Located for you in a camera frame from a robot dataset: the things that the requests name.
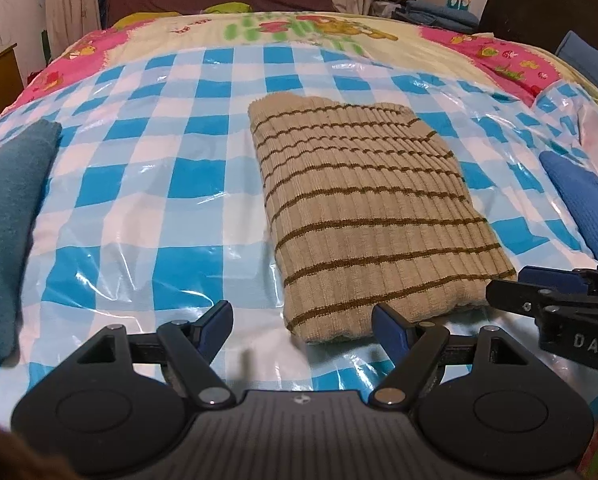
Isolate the dark wooden headboard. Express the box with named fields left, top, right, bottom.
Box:
left=479, top=0, right=598, bottom=67

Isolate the blue knit garment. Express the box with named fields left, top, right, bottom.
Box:
left=538, top=150, right=598, bottom=268

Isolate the blue pillow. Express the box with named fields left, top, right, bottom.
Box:
left=554, top=30, right=598, bottom=112

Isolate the teal knit garment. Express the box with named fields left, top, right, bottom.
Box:
left=0, top=119, right=64, bottom=368

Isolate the yellow-green pillow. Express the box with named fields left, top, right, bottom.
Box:
left=114, top=11, right=155, bottom=29
left=201, top=2, right=253, bottom=15

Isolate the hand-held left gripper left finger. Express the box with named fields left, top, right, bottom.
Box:
left=74, top=301, right=237, bottom=409

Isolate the blue checkered plastic sheet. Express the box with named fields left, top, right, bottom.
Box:
left=0, top=45, right=598, bottom=411

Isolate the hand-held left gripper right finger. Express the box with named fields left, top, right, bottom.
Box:
left=369, top=303, right=530, bottom=409

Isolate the stack of folded blue clothes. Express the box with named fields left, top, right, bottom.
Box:
left=391, top=0, right=480, bottom=34

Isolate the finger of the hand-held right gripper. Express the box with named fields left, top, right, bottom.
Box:
left=486, top=280, right=598, bottom=317
left=519, top=264, right=598, bottom=293

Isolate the beige striped knit sweater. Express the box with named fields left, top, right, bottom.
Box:
left=248, top=94, right=519, bottom=345

